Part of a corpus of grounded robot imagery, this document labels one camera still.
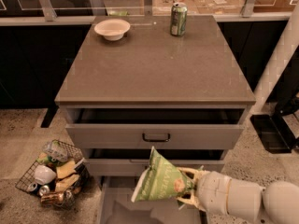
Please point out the green jalapeno chip bag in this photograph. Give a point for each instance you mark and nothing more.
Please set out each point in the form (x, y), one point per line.
(159, 181)

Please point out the green soda can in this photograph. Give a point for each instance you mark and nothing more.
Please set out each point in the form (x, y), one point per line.
(178, 19)

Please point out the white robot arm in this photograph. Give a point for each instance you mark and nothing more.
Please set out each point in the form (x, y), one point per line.
(278, 202)

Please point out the clear plastic bottle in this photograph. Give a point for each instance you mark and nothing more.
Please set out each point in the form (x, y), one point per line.
(56, 151)

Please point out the brown snack bag in basket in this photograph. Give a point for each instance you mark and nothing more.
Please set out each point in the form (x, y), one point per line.
(52, 198)

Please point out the yellow sponge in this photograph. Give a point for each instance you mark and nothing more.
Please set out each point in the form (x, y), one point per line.
(66, 169)

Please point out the white bowl on counter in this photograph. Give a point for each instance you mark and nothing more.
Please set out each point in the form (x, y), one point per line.
(113, 29)

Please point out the grey drawer cabinet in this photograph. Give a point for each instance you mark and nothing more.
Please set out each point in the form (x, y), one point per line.
(150, 68)

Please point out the white pillar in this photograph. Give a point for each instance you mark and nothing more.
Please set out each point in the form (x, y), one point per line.
(284, 49)

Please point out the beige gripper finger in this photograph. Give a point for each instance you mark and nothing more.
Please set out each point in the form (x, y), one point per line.
(190, 177)
(191, 199)

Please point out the grey drawer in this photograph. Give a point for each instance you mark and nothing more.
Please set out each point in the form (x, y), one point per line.
(132, 162)
(164, 128)
(116, 206)

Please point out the grey bottom drawer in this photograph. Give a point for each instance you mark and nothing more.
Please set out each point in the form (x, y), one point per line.
(116, 206)

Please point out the grey middle drawer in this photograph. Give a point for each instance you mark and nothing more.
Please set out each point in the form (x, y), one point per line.
(132, 162)

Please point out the black wire basket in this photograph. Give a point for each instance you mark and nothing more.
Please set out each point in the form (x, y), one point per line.
(69, 186)

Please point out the black tray on floor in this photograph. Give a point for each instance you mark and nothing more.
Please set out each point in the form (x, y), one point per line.
(275, 134)

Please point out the grey top drawer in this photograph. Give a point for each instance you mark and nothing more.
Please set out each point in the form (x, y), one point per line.
(164, 128)

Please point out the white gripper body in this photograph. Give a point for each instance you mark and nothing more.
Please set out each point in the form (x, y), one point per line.
(212, 188)

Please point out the silver can in basket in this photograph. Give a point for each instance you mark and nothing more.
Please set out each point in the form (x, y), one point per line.
(45, 189)

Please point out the white bowl in basket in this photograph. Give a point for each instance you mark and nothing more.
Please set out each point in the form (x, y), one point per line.
(44, 175)

